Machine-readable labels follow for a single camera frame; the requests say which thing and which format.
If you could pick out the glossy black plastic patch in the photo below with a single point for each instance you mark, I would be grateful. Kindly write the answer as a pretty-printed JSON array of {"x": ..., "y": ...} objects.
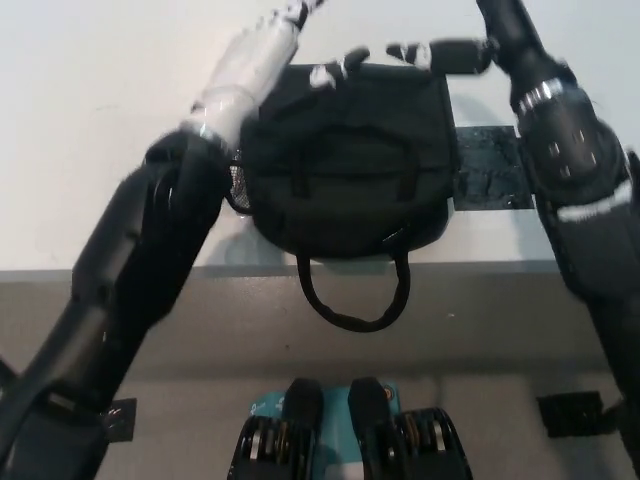
[{"x": 492, "y": 170}]

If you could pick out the black teal robot torso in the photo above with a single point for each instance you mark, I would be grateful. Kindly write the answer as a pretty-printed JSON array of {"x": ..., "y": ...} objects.
[{"x": 305, "y": 440}]

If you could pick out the black soft travel bag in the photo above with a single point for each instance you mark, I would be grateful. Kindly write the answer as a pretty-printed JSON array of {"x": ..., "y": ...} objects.
[{"x": 345, "y": 175}]

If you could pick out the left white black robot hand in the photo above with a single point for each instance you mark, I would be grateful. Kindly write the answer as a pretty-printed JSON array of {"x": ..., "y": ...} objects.
[{"x": 250, "y": 75}]

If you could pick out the black table foot plate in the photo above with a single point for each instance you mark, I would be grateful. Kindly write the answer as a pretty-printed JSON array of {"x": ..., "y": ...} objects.
[
  {"x": 570, "y": 415},
  {"x": 120, "y": 420}
]

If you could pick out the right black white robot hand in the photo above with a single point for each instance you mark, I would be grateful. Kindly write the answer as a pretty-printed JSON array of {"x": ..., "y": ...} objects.
[{"x": 530, "y": 65}]

